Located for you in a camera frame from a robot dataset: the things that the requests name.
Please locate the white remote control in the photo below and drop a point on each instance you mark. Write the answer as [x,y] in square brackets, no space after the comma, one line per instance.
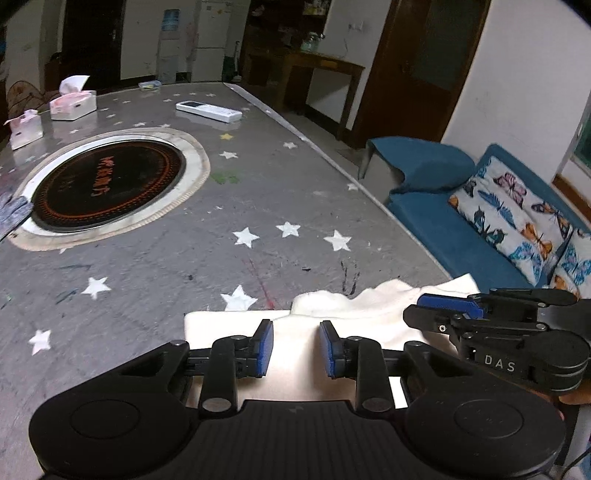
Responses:
[207,110]

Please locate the butterfly print cushion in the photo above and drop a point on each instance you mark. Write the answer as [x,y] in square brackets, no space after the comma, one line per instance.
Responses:
[575,265]
[508,212]

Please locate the white water dispenser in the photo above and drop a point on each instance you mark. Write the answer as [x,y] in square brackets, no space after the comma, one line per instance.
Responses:
[167,57]

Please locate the small blue white box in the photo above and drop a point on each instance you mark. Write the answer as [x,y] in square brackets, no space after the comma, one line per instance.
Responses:
[150,85]

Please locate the glass jar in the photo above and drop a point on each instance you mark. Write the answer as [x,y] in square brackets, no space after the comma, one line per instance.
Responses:
[312,41]

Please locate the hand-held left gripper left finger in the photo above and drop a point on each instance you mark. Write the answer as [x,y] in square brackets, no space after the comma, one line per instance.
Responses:
[265,350]

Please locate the pink white tissue box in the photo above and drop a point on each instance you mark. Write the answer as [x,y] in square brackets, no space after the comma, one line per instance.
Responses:
[74,104]

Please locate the round black induction cooktop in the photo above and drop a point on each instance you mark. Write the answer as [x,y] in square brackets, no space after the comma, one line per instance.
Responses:
[106,184]

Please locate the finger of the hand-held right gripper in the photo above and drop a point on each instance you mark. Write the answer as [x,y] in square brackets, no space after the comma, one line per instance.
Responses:
[445,304]
[425,321]

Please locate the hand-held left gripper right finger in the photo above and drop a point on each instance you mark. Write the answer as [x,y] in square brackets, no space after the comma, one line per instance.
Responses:
[328,351]

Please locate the blue water bottle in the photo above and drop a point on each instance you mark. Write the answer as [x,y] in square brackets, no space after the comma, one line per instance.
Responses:
[171,21]

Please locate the blue sofa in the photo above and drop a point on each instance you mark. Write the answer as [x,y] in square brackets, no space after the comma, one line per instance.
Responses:
[425,217]

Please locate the small pink tissue pack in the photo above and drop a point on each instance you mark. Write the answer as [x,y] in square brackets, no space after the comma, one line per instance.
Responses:
[25,131]

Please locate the wooden shelf cabinet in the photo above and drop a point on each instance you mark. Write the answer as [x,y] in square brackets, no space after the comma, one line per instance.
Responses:
[277,23]

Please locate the grey star-printed tablecloth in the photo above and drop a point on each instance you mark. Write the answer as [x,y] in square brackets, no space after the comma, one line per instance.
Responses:
[184,267]

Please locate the wooden side table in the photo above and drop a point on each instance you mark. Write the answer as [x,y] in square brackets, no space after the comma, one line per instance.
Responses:
[323,64]

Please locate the cream garment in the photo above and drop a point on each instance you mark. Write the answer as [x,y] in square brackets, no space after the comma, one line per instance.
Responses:
[286,350]

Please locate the white refrigerator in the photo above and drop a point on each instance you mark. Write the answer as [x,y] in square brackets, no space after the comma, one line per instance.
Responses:
[210,41]

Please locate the brown wooden door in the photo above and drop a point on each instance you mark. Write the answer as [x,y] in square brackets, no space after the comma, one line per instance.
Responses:
[415,69]

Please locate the dark door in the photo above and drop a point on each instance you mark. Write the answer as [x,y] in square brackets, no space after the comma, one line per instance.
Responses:
[92,41]

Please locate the blue grey rag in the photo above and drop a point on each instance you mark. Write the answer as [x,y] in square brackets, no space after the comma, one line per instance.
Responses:
[14,214]

